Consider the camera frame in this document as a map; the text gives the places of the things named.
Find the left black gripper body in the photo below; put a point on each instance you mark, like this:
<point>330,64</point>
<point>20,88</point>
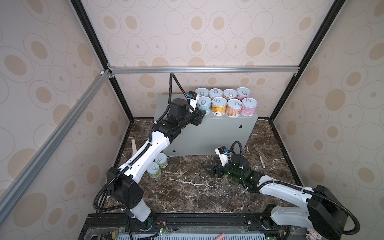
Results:
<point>185,121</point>

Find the brown orange can front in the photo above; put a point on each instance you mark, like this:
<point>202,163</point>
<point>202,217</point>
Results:
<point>234,108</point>

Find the brown orange can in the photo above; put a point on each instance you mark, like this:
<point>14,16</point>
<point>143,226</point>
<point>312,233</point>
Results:
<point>229,94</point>
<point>234,108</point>

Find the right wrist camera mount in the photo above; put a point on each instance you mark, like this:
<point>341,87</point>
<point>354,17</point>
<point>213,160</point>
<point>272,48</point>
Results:
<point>223,154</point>

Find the teal can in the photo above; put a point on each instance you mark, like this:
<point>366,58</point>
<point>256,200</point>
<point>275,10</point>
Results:
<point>205,103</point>
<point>202,92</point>

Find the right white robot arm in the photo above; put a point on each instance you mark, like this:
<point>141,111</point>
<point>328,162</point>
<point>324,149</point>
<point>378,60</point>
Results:
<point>313,208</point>

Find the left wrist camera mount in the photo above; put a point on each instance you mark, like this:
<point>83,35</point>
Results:
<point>193,100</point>

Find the grey metal cabinet box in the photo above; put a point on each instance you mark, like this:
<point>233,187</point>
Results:
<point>213,132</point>

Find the left diagonal aluminium rail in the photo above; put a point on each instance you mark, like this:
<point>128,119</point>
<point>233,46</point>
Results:
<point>21,184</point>

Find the white handled fork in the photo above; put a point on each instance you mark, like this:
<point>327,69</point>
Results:
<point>262,162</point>

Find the wooden spatula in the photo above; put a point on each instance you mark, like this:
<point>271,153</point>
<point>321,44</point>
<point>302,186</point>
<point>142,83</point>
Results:
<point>134,147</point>

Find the black base frame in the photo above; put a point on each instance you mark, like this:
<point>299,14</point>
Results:
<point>195,226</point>

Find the horizontal aluminium rail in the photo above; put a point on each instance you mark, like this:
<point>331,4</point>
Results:
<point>205,69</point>

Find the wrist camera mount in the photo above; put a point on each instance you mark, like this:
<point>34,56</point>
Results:
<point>223,154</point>
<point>193,100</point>

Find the pink marker pen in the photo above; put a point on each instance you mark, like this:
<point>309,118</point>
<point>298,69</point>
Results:
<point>220,237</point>

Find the green can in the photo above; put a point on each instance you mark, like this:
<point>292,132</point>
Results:
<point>154,170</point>
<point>162,160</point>

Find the pink can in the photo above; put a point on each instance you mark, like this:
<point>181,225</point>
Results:
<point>249,107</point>
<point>243,92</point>

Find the pink toy figure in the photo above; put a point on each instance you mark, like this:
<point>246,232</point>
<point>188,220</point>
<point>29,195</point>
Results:
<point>313,235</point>

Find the yellow can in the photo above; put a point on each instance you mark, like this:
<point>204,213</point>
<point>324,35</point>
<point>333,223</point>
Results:
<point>219,106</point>
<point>215,93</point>

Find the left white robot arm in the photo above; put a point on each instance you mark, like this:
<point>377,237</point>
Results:
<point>123,182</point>

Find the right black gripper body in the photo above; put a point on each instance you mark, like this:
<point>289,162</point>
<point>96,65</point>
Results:
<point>228,171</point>

